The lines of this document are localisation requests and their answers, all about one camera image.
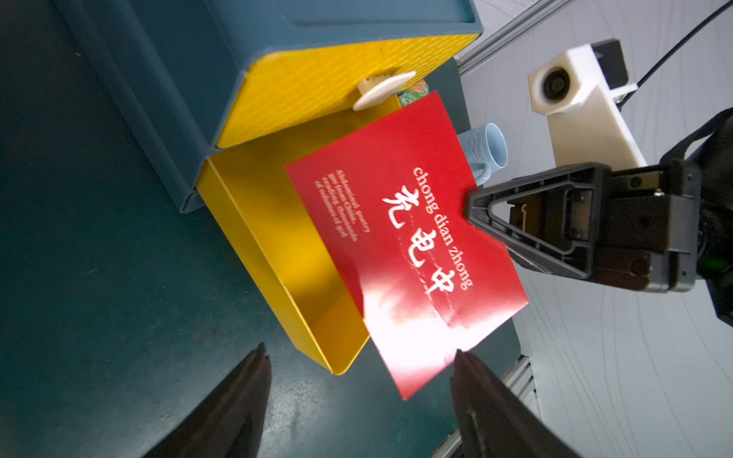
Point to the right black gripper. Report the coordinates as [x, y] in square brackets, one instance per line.
[648, 238]

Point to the light blue mug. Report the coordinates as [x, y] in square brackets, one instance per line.
[486, 151]

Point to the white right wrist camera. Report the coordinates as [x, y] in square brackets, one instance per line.
[578, 92]

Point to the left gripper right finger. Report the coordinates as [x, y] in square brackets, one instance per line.
[492, 421]

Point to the red postcard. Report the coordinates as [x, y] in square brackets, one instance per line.
[388, 203]

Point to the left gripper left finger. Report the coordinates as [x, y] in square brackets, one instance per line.
[229, 421]

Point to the teal drawer cabinet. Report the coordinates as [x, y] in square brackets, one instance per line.
[174, 68]

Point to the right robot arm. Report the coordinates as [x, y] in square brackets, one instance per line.
[710, 148]

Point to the green snack packet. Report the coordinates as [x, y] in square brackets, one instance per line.
[414, 93]

